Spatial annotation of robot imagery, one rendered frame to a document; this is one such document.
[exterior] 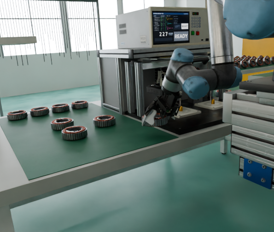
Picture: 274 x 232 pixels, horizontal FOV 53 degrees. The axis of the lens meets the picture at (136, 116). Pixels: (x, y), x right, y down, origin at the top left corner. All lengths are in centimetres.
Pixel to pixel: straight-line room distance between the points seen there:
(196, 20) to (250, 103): 98
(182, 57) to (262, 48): 440
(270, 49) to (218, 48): 427
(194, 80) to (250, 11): 34
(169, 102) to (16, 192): 60
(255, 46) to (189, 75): 451
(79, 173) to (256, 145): 56
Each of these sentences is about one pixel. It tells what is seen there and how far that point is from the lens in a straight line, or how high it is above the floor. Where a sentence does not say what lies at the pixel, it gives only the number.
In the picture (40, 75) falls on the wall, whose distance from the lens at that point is 769.
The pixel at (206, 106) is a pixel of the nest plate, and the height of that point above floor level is 78.
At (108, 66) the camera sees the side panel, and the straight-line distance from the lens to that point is 167.
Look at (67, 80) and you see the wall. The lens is 790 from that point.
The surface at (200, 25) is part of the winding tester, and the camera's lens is 171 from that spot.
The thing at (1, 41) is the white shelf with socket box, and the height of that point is 118.
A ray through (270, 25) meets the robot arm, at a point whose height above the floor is 117.
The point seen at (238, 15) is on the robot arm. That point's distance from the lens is 64.
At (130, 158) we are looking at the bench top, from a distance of 103.
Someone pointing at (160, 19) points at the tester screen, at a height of 126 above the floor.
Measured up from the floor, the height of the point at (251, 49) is 91.
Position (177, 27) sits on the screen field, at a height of 121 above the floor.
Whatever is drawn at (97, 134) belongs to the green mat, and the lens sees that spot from 126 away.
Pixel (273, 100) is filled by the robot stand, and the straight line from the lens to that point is 76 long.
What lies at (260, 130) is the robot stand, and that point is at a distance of 79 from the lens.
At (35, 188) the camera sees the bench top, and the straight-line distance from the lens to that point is 93.
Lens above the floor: 115
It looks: 15 degrees down
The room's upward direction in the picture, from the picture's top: 3 degrees counter-clockwise
